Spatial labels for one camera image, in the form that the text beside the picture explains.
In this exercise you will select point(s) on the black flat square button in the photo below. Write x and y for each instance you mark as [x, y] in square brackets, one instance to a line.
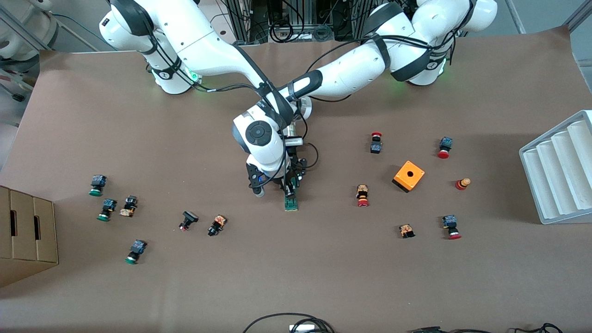
[189, 216]

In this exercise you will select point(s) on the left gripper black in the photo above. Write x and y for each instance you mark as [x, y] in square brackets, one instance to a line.
[296, 163]

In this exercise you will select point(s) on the orange black contact block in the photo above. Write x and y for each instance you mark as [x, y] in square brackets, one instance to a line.
[406, 230]

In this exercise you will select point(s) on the green mushroom button blue block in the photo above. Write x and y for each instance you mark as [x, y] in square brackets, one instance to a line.
[138, 247]
[98, 181]
[108, 206]

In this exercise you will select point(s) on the white round machine housing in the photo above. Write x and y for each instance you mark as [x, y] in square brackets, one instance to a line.
[32, 32]

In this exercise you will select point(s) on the white slotted tray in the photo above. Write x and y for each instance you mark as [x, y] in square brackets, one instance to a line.
[555, 175]

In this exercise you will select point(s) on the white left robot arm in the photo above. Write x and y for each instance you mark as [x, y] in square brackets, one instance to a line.
[360, 64]

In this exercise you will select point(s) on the green load switch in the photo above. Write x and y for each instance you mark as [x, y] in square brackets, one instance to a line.
[291, 205]

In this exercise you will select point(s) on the black selector switch orange block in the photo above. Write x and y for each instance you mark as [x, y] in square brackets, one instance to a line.
[129, 206]
[217, 224]

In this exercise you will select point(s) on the brown cardboard box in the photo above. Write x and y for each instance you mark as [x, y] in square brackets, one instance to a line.
[23, 240]

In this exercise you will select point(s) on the red yellow emergency stop switch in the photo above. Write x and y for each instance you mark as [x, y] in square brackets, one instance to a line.
[362, 192]

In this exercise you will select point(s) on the black equipment rack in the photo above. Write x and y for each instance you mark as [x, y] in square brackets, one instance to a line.
[296, 18]

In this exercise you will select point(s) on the grey usb hub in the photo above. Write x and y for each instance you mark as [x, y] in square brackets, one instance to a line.
[300, 328]

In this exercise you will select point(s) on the red yellow button head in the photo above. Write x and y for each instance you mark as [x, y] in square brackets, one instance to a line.
[461, 184]

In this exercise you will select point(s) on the orange button enclosure box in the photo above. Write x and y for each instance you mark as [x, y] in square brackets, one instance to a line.
[402, 178]

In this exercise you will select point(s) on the red mushroom button blue block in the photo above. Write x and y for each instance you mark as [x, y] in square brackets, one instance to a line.
[445, 144]
[450, 223]
[376, 148]

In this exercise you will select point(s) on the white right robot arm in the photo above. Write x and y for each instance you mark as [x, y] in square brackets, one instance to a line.
[208, 46]

